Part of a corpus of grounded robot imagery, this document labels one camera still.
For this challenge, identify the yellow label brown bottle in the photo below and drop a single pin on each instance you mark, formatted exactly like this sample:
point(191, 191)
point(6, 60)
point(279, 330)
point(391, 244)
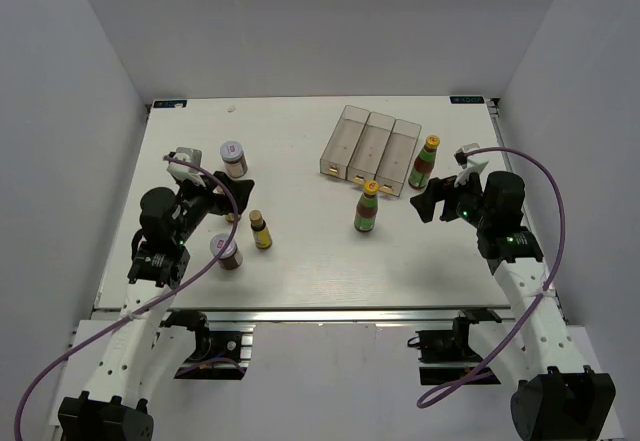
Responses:
point(261, 235)

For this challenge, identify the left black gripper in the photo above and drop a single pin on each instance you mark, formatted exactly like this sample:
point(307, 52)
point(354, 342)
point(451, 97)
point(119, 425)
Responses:
point(239, 188)

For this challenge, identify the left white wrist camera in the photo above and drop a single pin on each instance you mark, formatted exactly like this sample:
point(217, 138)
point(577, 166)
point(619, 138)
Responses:
point(189, 159)

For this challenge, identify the sauce jar grey lid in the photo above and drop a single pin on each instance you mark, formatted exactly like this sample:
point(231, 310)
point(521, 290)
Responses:
point(226, 251)
point(233, 157)

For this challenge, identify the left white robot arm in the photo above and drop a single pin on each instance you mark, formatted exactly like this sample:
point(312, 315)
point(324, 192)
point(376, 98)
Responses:
point(151, 342)

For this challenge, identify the blue label sticker left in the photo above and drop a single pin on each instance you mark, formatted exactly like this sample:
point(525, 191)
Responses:
point(169, 104)

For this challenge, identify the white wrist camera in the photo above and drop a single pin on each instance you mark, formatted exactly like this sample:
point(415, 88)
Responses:
point(470, 164)
point(189, 159)

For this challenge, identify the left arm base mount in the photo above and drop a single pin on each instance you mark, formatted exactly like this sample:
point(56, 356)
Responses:
point(217, 353)

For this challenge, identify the blue label sticker right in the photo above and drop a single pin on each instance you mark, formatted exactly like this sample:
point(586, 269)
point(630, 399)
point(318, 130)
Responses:
point(462, 99)

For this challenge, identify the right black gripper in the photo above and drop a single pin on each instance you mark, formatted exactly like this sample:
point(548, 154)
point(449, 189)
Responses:
point(438, 190)

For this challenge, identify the clear three-slot organizer tray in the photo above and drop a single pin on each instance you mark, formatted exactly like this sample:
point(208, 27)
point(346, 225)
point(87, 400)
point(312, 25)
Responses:
point(367, 145)

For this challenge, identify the chili sauce bottle yellow cap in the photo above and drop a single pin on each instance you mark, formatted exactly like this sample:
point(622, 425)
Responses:
point(367, 207)

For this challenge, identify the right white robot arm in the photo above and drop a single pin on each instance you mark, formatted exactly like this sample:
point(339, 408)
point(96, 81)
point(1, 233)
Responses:
point(557, 395)

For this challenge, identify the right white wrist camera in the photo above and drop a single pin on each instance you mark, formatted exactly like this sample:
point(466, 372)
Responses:
point(470, 164)

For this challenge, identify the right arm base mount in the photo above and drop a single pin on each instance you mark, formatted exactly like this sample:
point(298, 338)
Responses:
point(445, 354)

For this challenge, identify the blue label sticker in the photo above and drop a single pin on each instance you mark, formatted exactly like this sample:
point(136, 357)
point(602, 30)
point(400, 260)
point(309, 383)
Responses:
point(462, 99)
point(169, 104)

